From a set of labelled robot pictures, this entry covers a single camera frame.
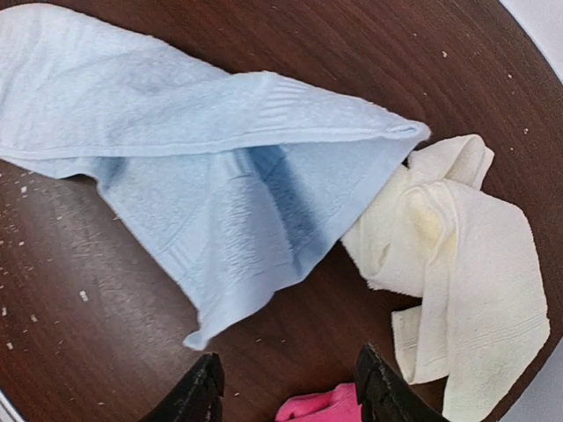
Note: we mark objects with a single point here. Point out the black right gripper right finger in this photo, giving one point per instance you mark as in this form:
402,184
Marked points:
384,396

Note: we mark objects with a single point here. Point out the cream white towel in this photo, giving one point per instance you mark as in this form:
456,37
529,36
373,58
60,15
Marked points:
432,233

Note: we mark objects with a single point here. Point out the light blue towel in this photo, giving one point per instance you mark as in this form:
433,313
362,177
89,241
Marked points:
236,184

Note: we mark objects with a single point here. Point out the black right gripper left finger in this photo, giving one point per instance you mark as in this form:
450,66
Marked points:
197,397

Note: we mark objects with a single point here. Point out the pink towel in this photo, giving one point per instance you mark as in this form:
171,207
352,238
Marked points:
337,405

